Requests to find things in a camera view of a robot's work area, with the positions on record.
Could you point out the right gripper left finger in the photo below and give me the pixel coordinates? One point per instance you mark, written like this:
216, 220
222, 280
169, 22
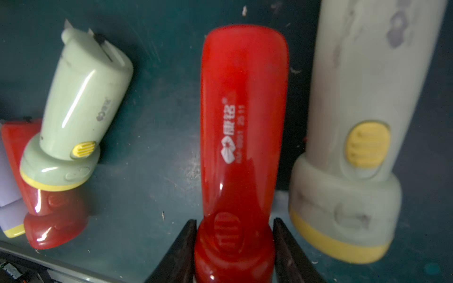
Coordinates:
177, 266

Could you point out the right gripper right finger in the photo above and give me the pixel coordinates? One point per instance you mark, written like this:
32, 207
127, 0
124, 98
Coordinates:
291, 263

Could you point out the red flashlight horizontal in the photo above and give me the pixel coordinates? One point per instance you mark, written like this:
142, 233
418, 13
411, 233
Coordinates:
244, 81

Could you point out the pale green flashlight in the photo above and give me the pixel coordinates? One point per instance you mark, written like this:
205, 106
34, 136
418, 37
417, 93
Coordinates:
371, 61
89, 84

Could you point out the red flashlight upright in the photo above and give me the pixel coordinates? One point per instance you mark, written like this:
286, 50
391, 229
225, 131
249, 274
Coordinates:
53, 218

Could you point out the purple flashlight right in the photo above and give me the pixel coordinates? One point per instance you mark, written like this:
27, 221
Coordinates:
13, 208

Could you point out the dark green table mat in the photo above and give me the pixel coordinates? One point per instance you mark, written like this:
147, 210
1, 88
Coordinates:
148, 181

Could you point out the aluminium front rail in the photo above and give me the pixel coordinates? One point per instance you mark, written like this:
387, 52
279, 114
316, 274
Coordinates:
52, 269

